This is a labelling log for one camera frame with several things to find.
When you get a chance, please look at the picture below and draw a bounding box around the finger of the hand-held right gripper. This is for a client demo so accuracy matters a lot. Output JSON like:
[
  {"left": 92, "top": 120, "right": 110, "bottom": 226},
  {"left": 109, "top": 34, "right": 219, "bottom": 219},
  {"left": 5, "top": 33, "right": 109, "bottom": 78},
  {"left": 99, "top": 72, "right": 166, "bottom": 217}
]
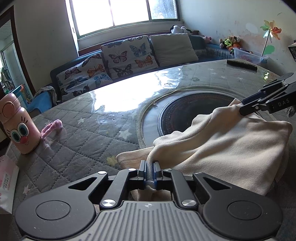
[
  {"left": 242, "top": 72, "right": 295, "bottom": 105},
  {"left": 239, "top": 101, "right": 271, "bottom": 117}
]

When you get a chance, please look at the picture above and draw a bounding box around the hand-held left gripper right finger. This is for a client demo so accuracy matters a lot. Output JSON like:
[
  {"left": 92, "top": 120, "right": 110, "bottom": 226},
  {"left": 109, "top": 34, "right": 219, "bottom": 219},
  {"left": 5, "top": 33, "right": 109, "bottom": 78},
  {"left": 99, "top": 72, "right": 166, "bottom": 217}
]
[{"left": 153, "top": 161, "right": 232, "bottom": 208}]

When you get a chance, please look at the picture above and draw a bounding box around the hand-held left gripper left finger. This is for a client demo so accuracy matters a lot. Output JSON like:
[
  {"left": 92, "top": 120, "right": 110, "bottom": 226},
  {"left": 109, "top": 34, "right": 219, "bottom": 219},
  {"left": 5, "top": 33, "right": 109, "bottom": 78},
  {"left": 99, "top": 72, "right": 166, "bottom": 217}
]
[{"left": 68, "top": 160, "right": 147, "bottom": 209}]

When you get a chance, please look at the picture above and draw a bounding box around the cream fleece garment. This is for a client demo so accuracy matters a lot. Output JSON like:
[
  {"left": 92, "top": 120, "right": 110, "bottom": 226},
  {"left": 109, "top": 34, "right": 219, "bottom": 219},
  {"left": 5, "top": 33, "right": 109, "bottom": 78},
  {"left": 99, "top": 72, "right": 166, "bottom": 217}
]
[{"left": 116, "top": 98, "right": 293, "bottom": 202}]

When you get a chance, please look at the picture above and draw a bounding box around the black remote control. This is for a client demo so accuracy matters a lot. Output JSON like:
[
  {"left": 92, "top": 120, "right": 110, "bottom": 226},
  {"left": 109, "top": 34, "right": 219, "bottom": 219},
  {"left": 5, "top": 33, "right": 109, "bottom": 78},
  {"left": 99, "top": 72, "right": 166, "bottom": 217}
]
[{"left": 226, "top": 59, "right": 258, "bottom": 71}]

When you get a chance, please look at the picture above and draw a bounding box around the clear plastic storage bin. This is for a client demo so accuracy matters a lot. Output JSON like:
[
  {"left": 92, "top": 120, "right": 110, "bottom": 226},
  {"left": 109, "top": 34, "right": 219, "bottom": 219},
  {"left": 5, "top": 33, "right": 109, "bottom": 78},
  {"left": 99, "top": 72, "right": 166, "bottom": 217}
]
[{"left": 233, "top": 47, "right": 269, "bottom": 65}]

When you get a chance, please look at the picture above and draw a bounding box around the brown plush toy pile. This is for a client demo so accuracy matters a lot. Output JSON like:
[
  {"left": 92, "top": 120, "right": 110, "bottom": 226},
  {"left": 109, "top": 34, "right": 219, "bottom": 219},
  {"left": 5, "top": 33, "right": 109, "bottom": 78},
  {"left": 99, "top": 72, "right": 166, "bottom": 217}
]
[{"left": 218, "top": 35, "right": 242, "bottom": 52}]

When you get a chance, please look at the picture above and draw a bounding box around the colourful pinwheel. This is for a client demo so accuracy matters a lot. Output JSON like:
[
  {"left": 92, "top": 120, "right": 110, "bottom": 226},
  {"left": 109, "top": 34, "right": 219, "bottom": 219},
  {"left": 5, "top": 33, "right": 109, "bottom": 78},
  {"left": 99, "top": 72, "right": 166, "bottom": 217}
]
[{"left": 260, "top": 20, "right": 283, "bottom": 57}]

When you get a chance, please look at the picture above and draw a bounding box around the plain beige cushion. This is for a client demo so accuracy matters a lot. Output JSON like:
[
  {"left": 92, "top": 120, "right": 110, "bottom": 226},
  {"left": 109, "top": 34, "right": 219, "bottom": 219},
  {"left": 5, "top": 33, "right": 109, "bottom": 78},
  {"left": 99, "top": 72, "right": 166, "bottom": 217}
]
[{"left": 149, "top": 33, "right": 199, "bottom": 68}]

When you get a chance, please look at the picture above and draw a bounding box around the butterfly print cushion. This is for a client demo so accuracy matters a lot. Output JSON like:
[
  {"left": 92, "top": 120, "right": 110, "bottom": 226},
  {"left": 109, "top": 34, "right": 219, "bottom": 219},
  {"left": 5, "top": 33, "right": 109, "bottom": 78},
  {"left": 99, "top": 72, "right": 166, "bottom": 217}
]
[
  {"left": 101, "top": 35, "right": 159, "bottom": 80},
  {"left": 56, "top": 53, "right": 113, "bottom": 97}
]

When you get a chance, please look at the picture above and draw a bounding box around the grey cloth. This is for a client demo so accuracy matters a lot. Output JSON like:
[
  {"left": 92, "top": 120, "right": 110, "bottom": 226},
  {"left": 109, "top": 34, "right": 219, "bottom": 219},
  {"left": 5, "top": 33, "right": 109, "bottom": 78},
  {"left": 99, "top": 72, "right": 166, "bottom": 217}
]
[{"left": 38, "top": 85, "right": 57, "bottom": 103}]

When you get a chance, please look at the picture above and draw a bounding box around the blue cloth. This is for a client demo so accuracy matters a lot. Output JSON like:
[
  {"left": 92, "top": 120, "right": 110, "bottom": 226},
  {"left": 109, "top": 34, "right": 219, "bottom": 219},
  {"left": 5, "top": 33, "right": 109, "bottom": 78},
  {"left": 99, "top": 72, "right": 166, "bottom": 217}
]
[{"left": 27, "top": 89, "right": 57, "bottom": 112}]

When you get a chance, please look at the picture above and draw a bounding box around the dark blue sofa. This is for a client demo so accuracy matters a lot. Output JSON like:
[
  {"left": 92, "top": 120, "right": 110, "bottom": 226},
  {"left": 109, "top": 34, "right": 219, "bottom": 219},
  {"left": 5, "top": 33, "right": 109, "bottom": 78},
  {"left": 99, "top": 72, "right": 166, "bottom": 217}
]
[{"left": 50, "top": 34, "right": 234, "bottom": 103}]

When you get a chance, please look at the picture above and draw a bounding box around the pink cartoon face bottle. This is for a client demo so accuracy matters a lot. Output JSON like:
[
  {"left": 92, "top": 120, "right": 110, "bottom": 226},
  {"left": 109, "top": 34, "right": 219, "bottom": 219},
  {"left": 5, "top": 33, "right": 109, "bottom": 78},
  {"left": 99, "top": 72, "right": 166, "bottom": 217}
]
[{"left": 0, "top": 93, "right": 41, "bottom": 155}]

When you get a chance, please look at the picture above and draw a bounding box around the white pink tissue box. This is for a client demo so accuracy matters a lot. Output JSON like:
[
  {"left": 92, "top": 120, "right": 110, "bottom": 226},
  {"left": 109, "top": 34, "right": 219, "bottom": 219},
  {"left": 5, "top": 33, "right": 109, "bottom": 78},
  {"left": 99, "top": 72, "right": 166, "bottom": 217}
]
[{"left": 0, "top": 141, "right": 19, "bottom": 215}]

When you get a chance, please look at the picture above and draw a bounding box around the blue toy cabinet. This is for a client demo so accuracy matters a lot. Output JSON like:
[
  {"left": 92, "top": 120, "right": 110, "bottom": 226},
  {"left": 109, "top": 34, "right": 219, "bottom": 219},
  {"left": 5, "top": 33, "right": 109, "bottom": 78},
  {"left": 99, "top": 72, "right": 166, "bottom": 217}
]
[{"left": 6, "top": 84, "right": 33, "bottom": 110}]

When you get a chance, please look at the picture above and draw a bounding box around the window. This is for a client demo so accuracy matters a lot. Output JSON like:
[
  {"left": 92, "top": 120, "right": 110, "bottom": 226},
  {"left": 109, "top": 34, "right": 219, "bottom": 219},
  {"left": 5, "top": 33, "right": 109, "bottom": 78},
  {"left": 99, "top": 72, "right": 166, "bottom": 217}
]
[{"left": 65, "top": 0, "right": 180, "bottom": 39}]

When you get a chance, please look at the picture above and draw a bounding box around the pink bottle strap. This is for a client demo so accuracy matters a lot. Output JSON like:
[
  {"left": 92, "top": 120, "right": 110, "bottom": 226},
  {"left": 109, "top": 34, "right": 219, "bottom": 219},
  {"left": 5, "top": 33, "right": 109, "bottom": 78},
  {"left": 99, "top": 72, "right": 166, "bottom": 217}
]
[{"left": 41, "top": 119, "right": 63, "bottom": 141}]

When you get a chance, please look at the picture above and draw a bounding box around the brown door frame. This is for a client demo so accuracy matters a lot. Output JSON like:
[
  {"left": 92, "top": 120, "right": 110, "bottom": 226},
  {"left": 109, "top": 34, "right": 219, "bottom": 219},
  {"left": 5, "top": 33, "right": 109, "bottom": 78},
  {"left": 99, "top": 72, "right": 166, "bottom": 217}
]
[{"left": 0, "top": 5, "right": 37, "bottom": 98}]

